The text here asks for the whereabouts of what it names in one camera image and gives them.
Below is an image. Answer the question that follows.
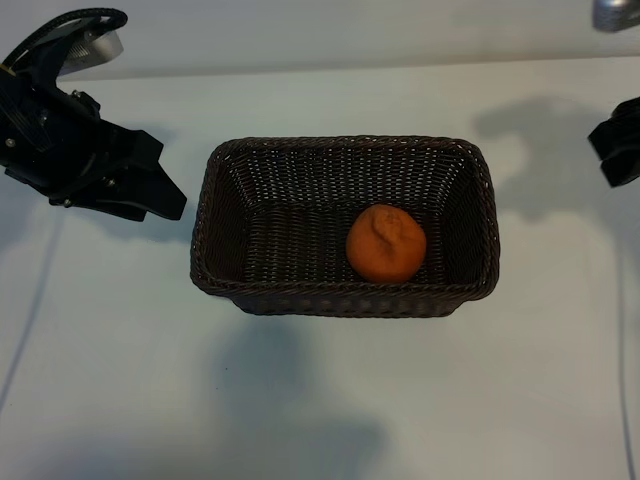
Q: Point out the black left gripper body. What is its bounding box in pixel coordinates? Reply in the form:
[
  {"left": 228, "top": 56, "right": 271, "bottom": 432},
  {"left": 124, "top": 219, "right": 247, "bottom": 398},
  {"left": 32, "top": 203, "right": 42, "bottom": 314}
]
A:
[{"left": 0, "top": 48, "right": 127, "bottom": 208}]

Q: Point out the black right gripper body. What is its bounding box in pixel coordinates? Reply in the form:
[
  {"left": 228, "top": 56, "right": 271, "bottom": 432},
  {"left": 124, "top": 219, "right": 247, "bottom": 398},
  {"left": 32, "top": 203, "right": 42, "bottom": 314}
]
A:
[{"left": 611, "top": 96, "right": 640, "bottom": 124}]

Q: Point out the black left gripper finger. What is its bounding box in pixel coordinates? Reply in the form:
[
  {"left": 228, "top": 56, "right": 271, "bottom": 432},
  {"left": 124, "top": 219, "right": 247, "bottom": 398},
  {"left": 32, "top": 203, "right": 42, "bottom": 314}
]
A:
[
  {"left": 93, "top": 168, "right": 152, "bottom": 224},
  {"left": 121, "top": 128, "right": 188, "bottom": 222}
]

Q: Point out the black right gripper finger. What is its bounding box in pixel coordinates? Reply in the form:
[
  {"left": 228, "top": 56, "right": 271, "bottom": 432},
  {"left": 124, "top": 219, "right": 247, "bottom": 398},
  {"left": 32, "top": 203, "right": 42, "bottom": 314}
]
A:
[{"left": 587, "top": 113, "right": 640, "bottom": 189}]

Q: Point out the dark brown wicker basket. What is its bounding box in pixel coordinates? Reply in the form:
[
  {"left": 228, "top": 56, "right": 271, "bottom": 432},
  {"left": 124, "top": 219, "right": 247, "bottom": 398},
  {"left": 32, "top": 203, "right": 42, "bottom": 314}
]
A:
[{"left": 188, "top": 133, "right": 502, "bottom": 320}]

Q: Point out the orange fruit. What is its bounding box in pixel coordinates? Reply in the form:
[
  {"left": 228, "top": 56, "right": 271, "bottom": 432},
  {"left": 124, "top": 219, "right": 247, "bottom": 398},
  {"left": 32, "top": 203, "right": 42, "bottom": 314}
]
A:
[{"left": 345, "top": 203, "right": 428, "bottom": 285}]

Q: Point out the black braided cable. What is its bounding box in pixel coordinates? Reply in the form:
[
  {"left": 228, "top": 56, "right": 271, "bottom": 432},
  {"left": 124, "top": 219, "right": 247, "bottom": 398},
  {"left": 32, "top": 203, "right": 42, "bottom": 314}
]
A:
[{"left": 0, "top": 6, "right": 129, "bottom": 69}]

